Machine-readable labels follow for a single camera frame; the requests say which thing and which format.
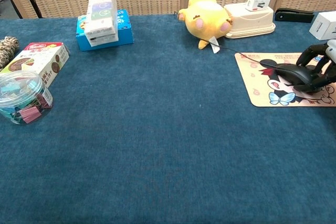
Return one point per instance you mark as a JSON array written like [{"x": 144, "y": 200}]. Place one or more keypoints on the clear jar of binder clips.
[{"x": 23, "y": 98}]

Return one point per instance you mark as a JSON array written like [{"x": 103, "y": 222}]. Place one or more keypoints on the blue cookie box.
[{"x": 123, "y": 30}]

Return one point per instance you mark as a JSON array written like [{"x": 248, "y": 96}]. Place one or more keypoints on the blue table cloth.
[{"x": 157, "y": 142}]

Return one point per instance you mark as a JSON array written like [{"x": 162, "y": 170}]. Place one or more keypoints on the white rectangular box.
[{"x": 324, "y": 26}]

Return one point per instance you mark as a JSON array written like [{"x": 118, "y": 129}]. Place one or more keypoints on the small white charger box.
[{"x": 258, "y": 3}]

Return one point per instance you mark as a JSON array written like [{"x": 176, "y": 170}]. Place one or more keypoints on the black computer mouse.
[{"x": 288, "y": 74}]

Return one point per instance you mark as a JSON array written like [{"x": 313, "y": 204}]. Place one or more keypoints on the cartoon girl mouse pad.
[{"x": 257, "y": 85}]

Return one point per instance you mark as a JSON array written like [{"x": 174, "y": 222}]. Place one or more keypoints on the black stapler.
[{"x": 294, "y": 15}]

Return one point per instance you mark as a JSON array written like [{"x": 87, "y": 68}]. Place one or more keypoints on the beige plastic lidded container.
[{"x": 249, "y": 23}]

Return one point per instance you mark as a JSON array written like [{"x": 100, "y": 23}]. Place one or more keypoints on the yellow plush toy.
[{"x": 207, "y": 19}]

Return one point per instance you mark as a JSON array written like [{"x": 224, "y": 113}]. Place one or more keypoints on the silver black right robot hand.
[{"x": 330, "y": 51}]

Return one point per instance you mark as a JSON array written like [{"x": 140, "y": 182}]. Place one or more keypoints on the chocolate snack box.
[{"x": 42, "y": 61}]

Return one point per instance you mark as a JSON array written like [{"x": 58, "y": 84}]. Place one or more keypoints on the tall white carton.
[{"x": 102, "y": 19}]

